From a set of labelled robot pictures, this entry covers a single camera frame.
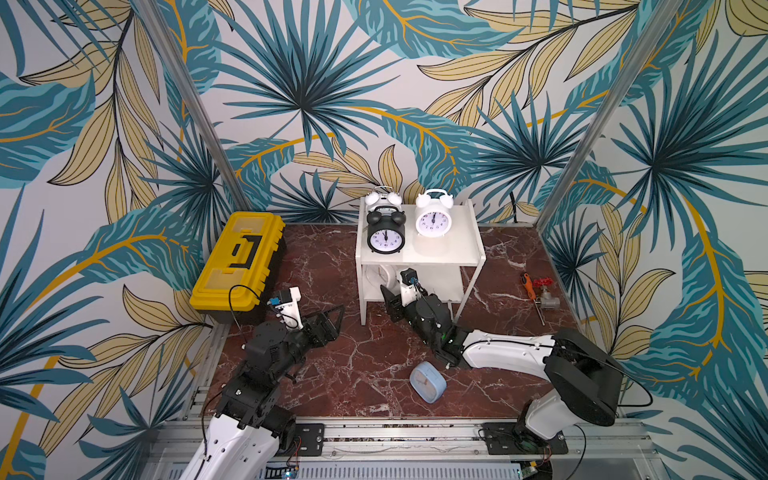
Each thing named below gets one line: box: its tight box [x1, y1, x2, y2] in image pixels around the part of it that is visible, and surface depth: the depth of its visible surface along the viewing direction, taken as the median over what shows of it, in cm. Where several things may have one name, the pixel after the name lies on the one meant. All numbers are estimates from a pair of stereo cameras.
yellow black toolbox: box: [190, 212, 287, 324], surface depth 90 cm
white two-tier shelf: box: [356, 197, 486, 325], surface depth 71 cm
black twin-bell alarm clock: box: [366, 205, 407, 255], surface depth 66 cm
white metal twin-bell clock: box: [365, 192, 403, 212], surface depth 69 cm
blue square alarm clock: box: [409, 360, 448, 404], surface depth 78 cm
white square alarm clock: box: [364, 264, 398, 295], surface depth 81 cm
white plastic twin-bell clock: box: [415, 189, 454, 238], surface depth 69 cm
